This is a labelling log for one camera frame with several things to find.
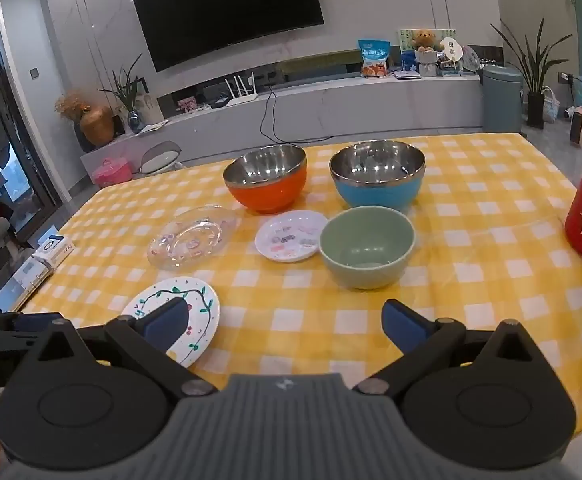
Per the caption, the white plate with vine pattern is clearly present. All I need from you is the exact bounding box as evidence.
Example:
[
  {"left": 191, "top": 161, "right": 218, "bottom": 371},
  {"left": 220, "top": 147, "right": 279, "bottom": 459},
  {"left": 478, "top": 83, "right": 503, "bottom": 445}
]
[{"left": 121, "top": 276, "right": 220, "bottom": 368}]

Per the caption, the teddy bear bouquet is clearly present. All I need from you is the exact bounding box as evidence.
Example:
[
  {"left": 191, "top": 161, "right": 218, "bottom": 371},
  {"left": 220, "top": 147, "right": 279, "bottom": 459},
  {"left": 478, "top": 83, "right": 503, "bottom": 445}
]
[{"left": 411, "top": 28, "right": 445, "bottom": 77}]

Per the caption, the green printed board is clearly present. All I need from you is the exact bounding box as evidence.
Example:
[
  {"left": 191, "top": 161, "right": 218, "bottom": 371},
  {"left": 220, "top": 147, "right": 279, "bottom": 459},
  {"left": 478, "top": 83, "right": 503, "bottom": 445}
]
[{"left": 397, "top": 27, "right": 456, "bottom": 71}]

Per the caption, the small white printed plate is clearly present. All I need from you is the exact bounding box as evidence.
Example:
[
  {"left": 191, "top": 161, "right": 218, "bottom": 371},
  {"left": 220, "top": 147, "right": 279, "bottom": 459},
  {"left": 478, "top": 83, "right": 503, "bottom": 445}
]
[{"left": 255, "top": 210, "right": 329, "bottom": 263}]

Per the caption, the copper vase with dried flowers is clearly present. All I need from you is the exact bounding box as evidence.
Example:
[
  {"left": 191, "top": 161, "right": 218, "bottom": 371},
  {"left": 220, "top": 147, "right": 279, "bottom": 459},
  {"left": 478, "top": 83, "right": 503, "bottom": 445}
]
[{"left": 55, "top": 91, "right": 116, "bottom": 148}]

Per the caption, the blue snack bag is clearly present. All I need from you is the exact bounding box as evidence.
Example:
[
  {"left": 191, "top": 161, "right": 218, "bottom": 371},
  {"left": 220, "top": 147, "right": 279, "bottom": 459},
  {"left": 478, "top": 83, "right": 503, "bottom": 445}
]
[{"left": 358, "top": 39, "right": 388, "bottom": 79}]

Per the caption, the black television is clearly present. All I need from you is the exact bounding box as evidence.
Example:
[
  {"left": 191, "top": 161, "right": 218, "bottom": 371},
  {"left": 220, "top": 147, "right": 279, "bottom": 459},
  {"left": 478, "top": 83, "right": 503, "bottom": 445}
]
[{"left": 132, "top": 0, "right": 326, "bottom": 73}]

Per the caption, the white stool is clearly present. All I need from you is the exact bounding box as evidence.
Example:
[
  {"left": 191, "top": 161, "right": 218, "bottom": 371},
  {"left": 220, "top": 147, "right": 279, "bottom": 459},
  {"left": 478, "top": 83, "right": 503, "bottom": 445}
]
[{"left": 140, "top": 141, "right": 184, "bottom": 173}]

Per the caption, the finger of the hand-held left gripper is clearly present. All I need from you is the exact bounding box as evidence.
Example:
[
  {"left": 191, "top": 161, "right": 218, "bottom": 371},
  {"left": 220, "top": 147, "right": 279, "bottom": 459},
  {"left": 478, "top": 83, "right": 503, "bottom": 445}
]
[{"left": 0, "top": 308, "right": 64, "bottom": 334}]

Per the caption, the white hand fan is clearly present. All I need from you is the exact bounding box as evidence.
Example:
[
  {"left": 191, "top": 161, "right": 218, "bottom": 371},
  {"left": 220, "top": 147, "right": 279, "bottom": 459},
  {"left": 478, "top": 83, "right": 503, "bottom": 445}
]
[{"left": 438, "top": 36, "right": 464, "bottom": 68}]

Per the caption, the white television cabinet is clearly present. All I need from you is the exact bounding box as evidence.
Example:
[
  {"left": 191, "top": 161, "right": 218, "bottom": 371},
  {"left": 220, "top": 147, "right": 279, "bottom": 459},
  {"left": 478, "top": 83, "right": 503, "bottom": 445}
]
[{"left": 80, "top": 72, "right": 486, "bottom": 176}]

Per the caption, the orange steel bowl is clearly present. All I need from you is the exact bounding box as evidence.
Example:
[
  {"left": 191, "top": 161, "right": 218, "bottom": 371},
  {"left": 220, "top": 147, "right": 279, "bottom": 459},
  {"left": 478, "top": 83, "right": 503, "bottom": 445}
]
[{"left": 222, "top": 144, "right": 308, "bottom": 213}]

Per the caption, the blue steel bowl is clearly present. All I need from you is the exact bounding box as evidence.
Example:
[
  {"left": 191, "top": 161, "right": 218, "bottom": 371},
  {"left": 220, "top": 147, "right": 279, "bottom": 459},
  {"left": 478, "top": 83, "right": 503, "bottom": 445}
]
[{"left": 329, "top": 141, "right": 426, "bottom": 213}]

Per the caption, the white and blue box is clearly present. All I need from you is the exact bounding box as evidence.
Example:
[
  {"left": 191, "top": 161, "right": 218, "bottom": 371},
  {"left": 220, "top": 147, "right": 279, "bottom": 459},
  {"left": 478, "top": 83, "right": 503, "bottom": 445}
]
[{"left": 33, "top": 234, "right": 74, "bottom": 266}]

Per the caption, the yellow checkered tablecloth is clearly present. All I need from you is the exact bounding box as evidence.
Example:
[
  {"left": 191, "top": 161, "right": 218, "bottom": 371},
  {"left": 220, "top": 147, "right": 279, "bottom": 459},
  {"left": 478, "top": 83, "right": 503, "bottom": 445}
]
[{"left": 21, "top": 132, "right": 582, "bottom": 436}]

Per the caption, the glass door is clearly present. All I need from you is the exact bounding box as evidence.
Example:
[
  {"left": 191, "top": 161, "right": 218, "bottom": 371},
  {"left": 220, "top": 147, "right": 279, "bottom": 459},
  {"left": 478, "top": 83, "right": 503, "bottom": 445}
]
[{"left": 0, "top": 2, "right": 62, "bottom": 241}]

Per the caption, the plant in blue vase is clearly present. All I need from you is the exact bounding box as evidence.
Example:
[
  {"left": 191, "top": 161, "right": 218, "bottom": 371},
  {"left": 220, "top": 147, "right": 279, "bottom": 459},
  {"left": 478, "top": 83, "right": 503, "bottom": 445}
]
[{"left": 98, "top": 54, "right": 146, "bottom": 134}]

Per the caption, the ring binder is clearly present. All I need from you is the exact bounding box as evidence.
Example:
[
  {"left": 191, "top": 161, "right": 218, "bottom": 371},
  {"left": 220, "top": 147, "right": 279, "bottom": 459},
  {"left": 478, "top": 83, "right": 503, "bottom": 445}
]
[{"left": 0, "top": 255, "right": 54, "bottom": 311}]

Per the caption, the white router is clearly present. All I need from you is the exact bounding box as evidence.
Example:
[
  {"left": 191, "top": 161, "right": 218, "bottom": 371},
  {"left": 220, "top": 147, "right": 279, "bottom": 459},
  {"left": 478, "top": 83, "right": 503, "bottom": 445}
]
[{"left": 225, "top": 74, "right": 259, "bottom": 107}]

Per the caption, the black cable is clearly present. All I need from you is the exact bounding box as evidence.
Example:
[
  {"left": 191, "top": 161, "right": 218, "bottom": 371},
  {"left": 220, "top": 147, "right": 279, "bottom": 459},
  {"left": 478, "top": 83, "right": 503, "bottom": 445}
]
[{"left": 261, "top": 85, "right": 336, "bottom": 142}]

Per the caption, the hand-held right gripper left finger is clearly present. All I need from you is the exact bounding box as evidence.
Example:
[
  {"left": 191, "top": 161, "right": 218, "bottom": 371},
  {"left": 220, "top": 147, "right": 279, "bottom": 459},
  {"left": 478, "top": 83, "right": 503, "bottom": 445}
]
[{"left": 18, "top": 297, "right": 218, "bottom": 397}]

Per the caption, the green ceramic bowl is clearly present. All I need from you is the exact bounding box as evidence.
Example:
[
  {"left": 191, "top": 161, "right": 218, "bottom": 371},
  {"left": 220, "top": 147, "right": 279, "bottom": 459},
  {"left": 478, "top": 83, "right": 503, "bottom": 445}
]
[{"left": 319, "top": 206, "right": 416, "bottom": 291}]

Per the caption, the plant in black pot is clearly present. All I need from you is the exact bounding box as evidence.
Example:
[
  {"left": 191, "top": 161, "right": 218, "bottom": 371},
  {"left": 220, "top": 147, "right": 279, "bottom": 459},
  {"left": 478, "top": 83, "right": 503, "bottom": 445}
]
[{"left": 491, "top": 19, "right": 574, "bottom": 129}]

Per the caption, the clear glass plate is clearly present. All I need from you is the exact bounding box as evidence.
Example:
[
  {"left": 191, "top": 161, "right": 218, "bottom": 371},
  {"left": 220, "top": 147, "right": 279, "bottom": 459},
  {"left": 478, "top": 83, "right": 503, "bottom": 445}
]
[{"left": 147, "top": 204, "right": 239, "bottom": 270}]

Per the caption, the pink box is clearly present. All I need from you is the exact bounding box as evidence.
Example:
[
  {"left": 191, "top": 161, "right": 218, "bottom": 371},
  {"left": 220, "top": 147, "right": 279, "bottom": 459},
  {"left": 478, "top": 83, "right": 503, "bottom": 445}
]
[{"left": 92, "top": 158, "right": 132, "bottom": 188}]

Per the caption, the grey-green trash can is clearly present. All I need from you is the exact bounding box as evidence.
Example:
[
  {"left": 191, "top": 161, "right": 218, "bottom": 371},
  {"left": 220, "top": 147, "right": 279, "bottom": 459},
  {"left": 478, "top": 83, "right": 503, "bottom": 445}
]
[{"left": 481, "top": 64, "right": 524, "bottom": 133}]

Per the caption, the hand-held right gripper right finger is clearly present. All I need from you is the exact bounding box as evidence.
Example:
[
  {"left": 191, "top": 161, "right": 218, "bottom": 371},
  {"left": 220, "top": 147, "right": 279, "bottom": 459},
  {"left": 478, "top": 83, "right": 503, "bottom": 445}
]
[{"left": 353, "top": 299, "right": 556, "bottom": 397}]

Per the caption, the woven basket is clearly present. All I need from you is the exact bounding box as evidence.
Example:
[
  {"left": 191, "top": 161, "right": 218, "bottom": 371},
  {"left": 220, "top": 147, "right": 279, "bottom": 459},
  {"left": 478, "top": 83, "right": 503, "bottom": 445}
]
[{"left": 541, "top": 86, "right": 558, "bottom": 124}]

